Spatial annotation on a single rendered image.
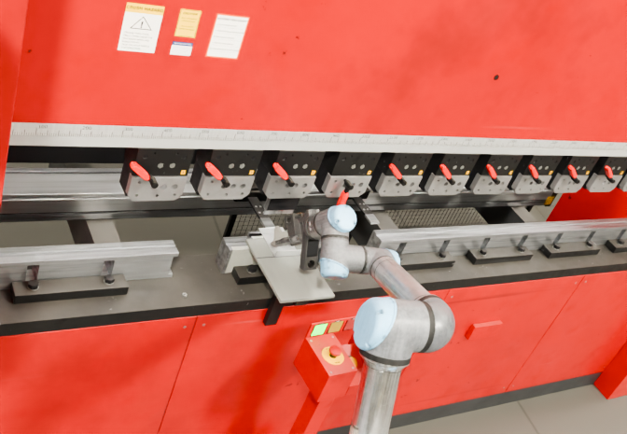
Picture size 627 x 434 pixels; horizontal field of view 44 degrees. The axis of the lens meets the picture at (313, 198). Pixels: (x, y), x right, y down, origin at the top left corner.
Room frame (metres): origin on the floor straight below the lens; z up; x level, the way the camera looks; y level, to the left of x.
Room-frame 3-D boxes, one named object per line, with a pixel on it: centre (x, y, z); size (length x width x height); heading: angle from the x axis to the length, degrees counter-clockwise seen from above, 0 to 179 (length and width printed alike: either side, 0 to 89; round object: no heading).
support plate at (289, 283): (1.82, -0.01, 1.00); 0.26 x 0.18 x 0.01; 39
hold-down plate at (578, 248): (2.78, -1.05, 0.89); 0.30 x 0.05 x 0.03; 129
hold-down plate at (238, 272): (1.92, 0.02, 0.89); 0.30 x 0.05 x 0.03; 129
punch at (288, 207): (1.94, 0.08, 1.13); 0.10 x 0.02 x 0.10; 129
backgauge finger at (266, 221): (2.07, 0.17, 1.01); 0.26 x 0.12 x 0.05; 39
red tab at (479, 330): (2.46, -0.81, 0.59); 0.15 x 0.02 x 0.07; 129
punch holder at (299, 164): (1.92, 0.10, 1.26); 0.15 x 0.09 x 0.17; 129
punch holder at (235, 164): (1.79, 0.26, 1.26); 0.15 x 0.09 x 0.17; 129
